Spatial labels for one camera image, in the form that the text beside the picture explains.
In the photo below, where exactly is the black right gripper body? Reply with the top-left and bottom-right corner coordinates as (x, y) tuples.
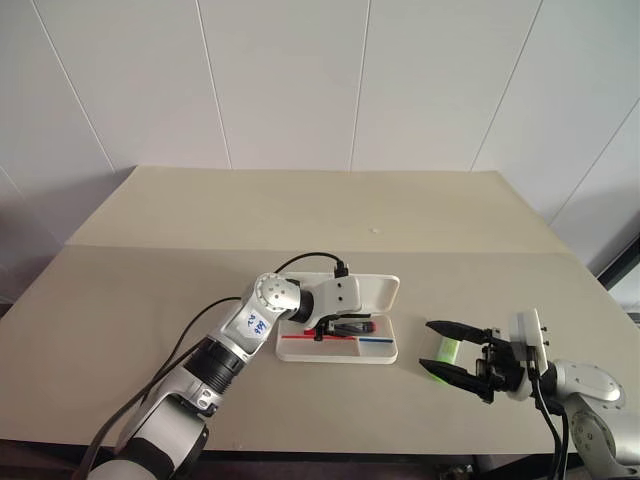
(474, 326), (527, 405)

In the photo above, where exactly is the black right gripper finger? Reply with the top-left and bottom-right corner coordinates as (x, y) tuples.
(418, 357), (482, 397)
(425, 319), (485, 345)

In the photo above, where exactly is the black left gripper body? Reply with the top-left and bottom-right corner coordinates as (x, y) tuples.
(312, 315), (338, 345)

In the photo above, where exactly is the green marker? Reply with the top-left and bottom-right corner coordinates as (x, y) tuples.
(428, 337), (462, 387)

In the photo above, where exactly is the white plastic pencil case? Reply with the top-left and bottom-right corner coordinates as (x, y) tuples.
(275, 272), (402, 366)

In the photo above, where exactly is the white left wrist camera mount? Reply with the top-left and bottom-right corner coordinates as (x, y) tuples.
(305, 275), (361, 326)

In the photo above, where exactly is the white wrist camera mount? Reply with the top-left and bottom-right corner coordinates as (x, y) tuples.
(503, 307), (550, 403)
(305, 275), (361, 326)

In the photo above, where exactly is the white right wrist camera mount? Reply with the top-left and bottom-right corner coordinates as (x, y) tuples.
(503, 307), (550, 403)

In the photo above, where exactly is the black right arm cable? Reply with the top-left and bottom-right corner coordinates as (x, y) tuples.
(527, 360), (572, 480)

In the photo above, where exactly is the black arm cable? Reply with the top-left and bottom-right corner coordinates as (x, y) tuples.
(73, 253), (349, 480)
(527, 360), (572, 480)

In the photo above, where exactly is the dark window frame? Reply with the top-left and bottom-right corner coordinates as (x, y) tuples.
(597, 233), (640, 326)

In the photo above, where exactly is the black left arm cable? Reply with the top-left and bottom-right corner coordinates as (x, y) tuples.
(73, 253), (349, 480)

